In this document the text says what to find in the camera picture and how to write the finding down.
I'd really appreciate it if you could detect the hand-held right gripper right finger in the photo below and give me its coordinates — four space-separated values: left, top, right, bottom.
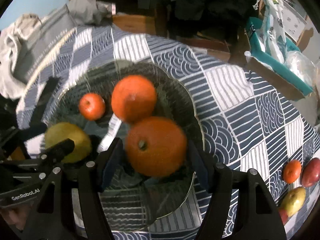
187 139 287 240

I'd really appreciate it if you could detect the bright red apple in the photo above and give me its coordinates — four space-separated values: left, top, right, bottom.
301 157 320 187

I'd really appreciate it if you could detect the dark red apple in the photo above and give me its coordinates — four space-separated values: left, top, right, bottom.
278 208 289 226

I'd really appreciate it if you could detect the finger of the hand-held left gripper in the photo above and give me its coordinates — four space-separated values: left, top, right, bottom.
0 139 76 173
15 76 60 143

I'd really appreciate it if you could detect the large cardboard box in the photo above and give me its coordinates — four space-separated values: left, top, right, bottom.
246 55 305 100

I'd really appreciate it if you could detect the black hooded coat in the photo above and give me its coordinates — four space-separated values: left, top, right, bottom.
135 0 260 63

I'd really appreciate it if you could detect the yellow-green apple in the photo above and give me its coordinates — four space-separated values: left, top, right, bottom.
44 122 92 164
279 187 307 217

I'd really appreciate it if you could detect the small tangerine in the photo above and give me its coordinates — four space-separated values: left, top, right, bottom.
282 159 302 184
78 93 106 120

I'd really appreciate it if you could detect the white printed rice bag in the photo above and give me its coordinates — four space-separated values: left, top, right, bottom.
252 0 288 64

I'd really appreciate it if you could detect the blue white patterned tablecloth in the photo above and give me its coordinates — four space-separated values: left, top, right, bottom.
15 25 320 240

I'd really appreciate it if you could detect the grey storage box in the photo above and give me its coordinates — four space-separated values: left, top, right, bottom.
12 4 78 83

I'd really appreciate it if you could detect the beige cloth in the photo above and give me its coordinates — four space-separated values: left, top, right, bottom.
0 14 43 98

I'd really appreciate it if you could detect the teal plastic basket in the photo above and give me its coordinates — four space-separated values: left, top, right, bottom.
245 17 314 94

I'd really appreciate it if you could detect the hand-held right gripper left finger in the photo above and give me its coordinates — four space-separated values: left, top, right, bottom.
22 137 123 240

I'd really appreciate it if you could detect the clear glass bowl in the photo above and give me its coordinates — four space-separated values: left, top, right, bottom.
46 60 203 232

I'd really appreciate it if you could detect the wooden drawer unit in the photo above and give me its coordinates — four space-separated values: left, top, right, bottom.
112 14 160 37

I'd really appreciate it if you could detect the white patterned drawer box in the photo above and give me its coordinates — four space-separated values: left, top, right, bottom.
282 0 309 42

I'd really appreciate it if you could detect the clear plastic bag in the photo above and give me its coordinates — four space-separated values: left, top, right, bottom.
285 51 318 85

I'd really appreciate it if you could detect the large orange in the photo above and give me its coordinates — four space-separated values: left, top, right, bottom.
125 116 187 177
111 75 158 123

